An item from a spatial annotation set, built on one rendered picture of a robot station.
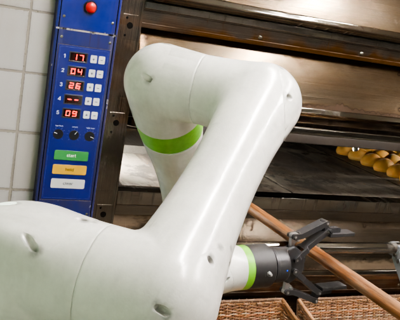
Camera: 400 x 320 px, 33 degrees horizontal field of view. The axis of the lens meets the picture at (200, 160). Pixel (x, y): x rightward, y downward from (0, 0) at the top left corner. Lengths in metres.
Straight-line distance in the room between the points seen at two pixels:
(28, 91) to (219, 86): 0.84
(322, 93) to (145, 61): 1.11
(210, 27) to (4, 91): 0.58
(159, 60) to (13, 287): 0.44
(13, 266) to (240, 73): 0.45
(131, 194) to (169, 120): 0.84
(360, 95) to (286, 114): 1.20
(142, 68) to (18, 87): 0.75
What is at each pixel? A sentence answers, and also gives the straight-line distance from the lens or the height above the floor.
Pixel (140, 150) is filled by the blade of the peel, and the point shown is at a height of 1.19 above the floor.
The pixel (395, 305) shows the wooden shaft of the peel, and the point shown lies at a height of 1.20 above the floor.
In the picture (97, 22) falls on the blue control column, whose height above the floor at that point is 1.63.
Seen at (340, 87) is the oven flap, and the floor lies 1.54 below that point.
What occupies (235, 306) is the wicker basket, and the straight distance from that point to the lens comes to 2.14.
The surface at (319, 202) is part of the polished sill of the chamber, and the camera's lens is 2.19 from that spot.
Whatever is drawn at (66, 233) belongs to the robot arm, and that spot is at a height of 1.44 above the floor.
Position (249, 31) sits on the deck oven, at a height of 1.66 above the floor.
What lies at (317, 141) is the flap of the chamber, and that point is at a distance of 1.93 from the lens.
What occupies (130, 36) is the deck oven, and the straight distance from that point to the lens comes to 1.80.
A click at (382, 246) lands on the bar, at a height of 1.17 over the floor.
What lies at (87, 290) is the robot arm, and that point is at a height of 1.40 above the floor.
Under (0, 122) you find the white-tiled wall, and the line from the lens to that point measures 1.76.
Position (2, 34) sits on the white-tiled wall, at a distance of 1.73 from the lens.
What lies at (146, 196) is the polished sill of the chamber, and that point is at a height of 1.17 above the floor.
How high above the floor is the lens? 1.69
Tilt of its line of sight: 12 degrees down
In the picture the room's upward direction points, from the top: 10 degrees clockwise
